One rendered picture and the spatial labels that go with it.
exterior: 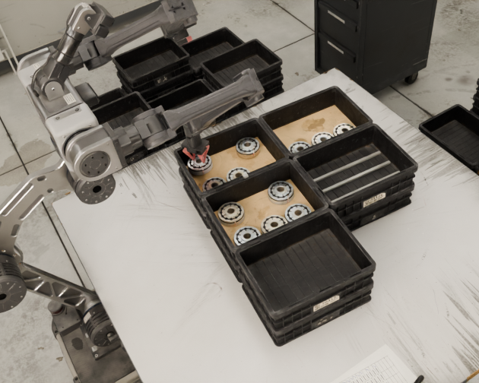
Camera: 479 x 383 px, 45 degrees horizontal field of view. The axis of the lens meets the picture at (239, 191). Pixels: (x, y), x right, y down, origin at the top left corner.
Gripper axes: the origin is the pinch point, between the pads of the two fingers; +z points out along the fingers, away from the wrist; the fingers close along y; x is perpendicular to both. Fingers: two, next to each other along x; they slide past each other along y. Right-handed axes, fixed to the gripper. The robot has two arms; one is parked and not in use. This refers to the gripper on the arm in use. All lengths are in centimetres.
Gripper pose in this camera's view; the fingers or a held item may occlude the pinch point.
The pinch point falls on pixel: (198, 159)
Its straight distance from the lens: 240.8
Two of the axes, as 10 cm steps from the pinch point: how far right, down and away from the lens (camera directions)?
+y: -8.8, -2.4, 4.1
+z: 1.3, 7.0, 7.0
